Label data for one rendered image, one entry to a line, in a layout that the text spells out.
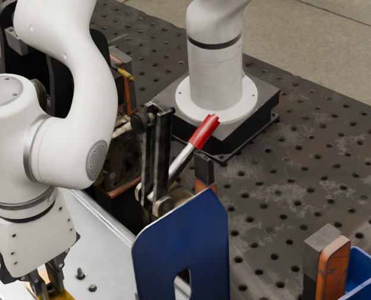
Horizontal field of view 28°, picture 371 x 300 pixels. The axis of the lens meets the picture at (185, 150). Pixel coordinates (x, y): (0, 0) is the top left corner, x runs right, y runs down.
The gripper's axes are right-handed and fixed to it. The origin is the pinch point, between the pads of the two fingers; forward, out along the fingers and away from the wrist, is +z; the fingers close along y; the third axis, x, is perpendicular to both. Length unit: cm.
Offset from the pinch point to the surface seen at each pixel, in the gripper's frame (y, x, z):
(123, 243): -13.2, -0.9, 3.3
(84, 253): -7.9, -3.3, 3.3
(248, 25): -185, -152, 103
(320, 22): -210, -130, 103
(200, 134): -27.9, 0.5, -9.9
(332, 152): -79, -15, 33
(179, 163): -23.8, 0.4, -6.9
